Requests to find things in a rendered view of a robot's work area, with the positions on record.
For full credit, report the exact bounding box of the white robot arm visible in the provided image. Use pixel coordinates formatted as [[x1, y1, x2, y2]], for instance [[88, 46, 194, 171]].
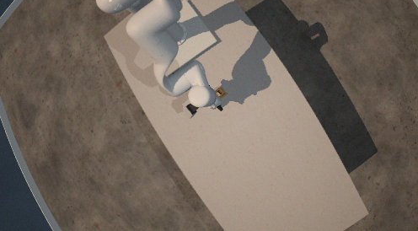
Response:
[[96, 0, 217, 119]]

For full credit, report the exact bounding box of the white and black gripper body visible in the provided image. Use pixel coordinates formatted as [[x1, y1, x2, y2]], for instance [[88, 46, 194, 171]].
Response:
[[209, 94, 222, 110]]

